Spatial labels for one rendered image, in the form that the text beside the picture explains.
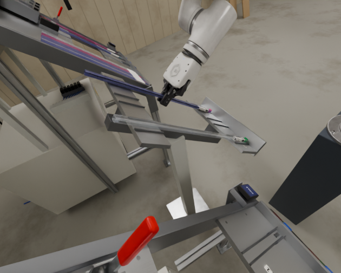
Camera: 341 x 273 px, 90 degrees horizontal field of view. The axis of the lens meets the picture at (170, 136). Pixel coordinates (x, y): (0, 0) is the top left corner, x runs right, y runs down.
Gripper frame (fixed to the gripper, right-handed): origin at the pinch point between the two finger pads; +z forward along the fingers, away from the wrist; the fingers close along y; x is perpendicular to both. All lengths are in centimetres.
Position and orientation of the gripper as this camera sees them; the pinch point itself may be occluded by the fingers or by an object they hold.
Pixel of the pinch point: (164, 98)
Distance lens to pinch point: 60.1
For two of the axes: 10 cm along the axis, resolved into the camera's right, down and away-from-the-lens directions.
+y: 4.7, 6.1, -6.4
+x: 6.7, 2.3, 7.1
